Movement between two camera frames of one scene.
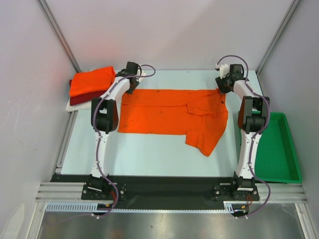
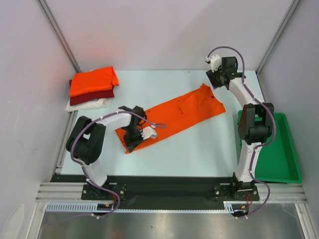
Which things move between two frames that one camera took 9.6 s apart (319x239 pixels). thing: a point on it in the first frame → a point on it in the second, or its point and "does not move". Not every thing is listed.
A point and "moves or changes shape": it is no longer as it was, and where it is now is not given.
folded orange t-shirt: x=99 y=79 does not move
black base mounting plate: x=164 y=191 does not move
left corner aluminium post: x=59 y=33 does not move
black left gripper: x=130 y=91 → x=131 y=145
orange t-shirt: x=202 y=114 moves or changes shape
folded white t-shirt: x=86 y=105 does not move
